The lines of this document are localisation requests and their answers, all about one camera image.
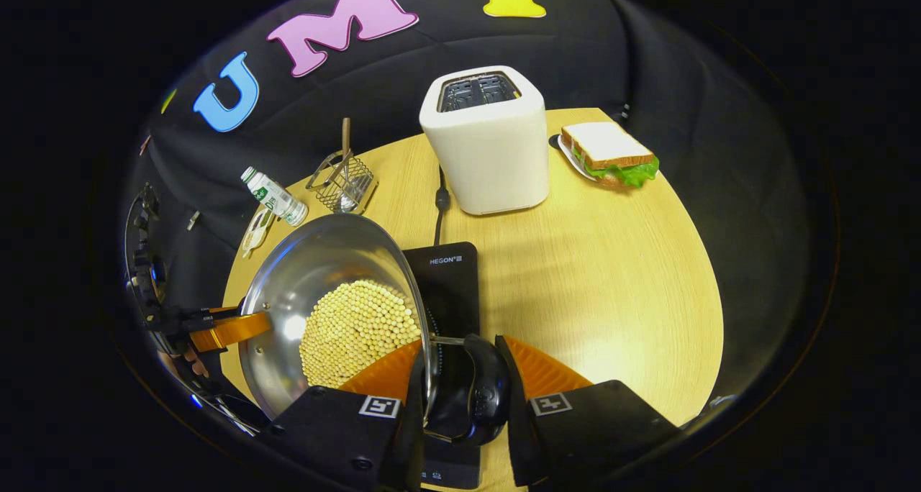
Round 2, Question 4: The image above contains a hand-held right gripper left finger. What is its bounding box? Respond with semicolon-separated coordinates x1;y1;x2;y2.
266;339;427;492

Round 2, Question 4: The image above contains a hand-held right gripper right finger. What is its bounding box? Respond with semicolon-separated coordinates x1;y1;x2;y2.
495;335;681;487

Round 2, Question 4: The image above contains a pile of yellow soybeans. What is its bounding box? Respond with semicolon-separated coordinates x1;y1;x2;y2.
299;280;423;390

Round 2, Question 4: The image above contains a stainless steel pot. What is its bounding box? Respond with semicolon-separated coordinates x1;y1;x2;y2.
237;214;512;446

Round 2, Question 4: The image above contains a black induction cooktop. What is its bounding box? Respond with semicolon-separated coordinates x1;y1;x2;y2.
401;242;483;491

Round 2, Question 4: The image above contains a white divided bean dish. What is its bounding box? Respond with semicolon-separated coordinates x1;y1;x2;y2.
241;208;278;260

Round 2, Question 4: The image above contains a white green-label drink bottle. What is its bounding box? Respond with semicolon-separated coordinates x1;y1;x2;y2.
240;166;310;227

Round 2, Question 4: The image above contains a white toaster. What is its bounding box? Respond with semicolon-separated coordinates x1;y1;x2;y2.
419;65;551;217

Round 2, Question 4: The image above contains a small white plate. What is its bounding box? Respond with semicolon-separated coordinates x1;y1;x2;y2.
549;134;602;185

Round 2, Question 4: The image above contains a lettuce sandwich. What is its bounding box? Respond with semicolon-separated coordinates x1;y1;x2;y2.
560;122;661;189

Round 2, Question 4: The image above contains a black backdrop cloth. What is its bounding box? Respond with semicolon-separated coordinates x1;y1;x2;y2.
115;0;839;435

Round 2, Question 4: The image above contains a metal wire utensil basket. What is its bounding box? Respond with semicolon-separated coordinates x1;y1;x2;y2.
306;150;378;215

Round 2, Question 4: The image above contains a wooden-handled metal spoon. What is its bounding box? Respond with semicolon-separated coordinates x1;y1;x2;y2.
338;117;357;212

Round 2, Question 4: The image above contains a black toaster power cable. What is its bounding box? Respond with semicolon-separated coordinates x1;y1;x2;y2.
432;165;452;247

